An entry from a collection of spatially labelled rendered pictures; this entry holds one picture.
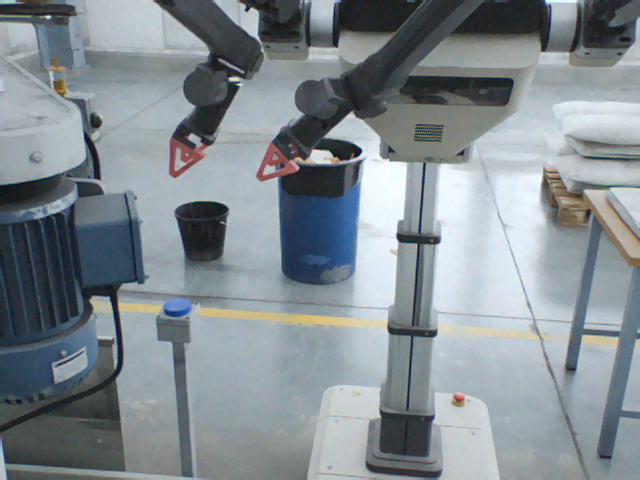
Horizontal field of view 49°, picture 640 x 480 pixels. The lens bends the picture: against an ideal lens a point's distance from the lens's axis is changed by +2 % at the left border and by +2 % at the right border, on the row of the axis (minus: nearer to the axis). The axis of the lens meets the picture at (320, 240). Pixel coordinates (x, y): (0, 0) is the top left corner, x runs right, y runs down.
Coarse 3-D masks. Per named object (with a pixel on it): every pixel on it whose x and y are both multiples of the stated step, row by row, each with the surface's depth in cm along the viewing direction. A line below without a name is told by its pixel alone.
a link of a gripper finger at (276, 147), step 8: (272, 144) 120; (280, 144) 121; (288, 144) 122; (272, 152) 121; (280, 152) 121; (288, 152) 122; (264, 160) 123; (288, 160) 121; (264, 168) 124; (288, 168) 122; (296, 168) 122; (256, 176) 125; (264, 176) 125; (272, 176) 124
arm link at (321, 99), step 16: (320, 80) 114; (336, 80) 117; (304, 96) 115; (320, 96) 114; (336, 96) 114; (352, 96) 121; (304, 112) 115; (320, 112) 115; (368, 112) 119; (384, 112) 121
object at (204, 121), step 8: (192, 112) 128; (200, 112) 126; (208, 112) 126; (216, 112) 126; (224, 112) 128; (184, 120) 127; (192, 120) 127; (200, 120) 127; (208, 120) 127; (216, 120) 127; (184, 128) 125; (192, 128) 126; (200, 128) 127; (208, 128) 128; (216, 128) 129; (200, 136) 126; (208, 136) 127; (208, 144) 126
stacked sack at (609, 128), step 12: (564, 120) 432; (576, 120) 424; (588, 120) 419; (600, 120) 416; (612, 120) 416; (624, 120) 416; (636, 120) 415; (564, 132) 414; (576, 132) 410; (588, 132) 409; (600, 132) 407; (612, 132) 405; (624, 132) 404; (636, 132) 403; (624, 144) 408; (636, 144) 406
